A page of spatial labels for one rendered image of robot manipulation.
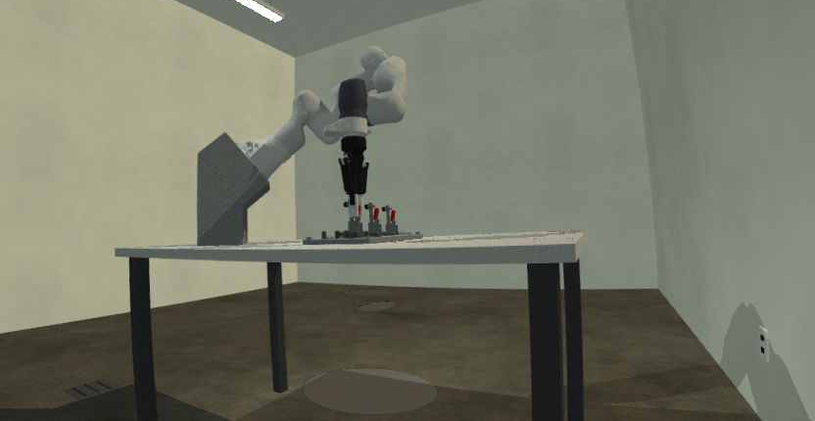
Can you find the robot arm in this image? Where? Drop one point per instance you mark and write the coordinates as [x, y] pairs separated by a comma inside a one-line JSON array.
[[350, 116]]

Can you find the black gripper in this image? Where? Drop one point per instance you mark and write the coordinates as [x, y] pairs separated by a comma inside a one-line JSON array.
[[354, 171]]

